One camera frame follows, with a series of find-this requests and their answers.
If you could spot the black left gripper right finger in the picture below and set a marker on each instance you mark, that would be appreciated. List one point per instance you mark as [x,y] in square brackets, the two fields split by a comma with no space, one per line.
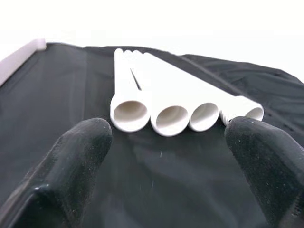
[268,166]

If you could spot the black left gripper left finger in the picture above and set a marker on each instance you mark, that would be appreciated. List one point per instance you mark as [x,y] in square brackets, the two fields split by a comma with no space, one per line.
[71,171]

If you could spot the white tapered table leg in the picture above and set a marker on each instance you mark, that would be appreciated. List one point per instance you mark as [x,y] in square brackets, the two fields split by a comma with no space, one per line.
[154,95]
[211,89]
[122,76]
[180,95]

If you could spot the black table cloth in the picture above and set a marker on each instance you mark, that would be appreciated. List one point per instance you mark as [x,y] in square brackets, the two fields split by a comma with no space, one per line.
[59,95]

